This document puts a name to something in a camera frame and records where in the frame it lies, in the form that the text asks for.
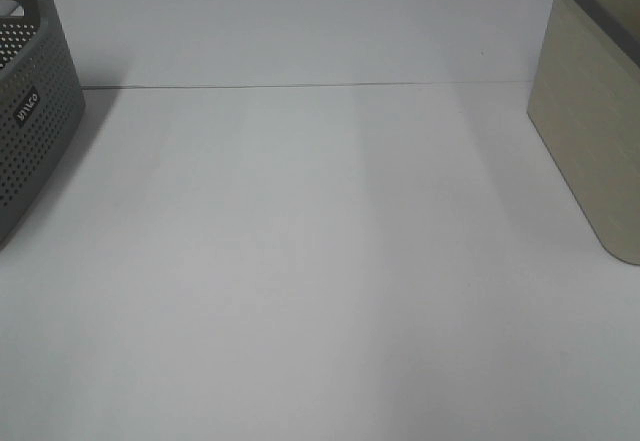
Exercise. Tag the beige plastic basket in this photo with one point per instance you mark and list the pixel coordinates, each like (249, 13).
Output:
(584, 104)

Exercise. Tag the grey perforated plastic basket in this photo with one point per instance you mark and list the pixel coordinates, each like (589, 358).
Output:
(42, 104)

